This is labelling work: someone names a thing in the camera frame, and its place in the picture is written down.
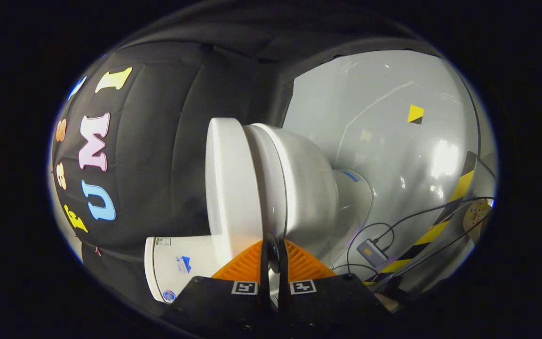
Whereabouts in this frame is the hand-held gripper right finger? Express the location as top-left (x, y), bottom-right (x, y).
top-left (278, 239), bottom-right (389, 338)

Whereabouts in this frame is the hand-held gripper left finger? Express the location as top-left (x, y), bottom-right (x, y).
top-left (160, 239), bottom-right (271, 338)

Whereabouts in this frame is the white toilet tank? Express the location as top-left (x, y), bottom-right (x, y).
top-left (144, 234), bottom-right (227, 303)

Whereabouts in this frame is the white toilet bowl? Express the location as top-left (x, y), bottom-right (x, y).
top-left (264, 123), bottom-right (374, 270)

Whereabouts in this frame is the white toilet seat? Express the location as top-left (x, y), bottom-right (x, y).
top-left (243, 123), bottom-right (287, 245)

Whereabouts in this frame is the small grey adapter box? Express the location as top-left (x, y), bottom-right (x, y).
top-left (357, 239), bottom-right (389, 267)

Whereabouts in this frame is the black backdrop cloth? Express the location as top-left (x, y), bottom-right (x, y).
top-left (50, 9), bottom-right (441, 314)

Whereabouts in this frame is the perforated wooden disc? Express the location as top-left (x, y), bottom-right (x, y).
top-left (462, 199), bottom-right (494, 243)

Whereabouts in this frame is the yellow black square sticker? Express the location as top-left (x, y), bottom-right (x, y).
top-left (407, 104), bottom-right (425, 125)

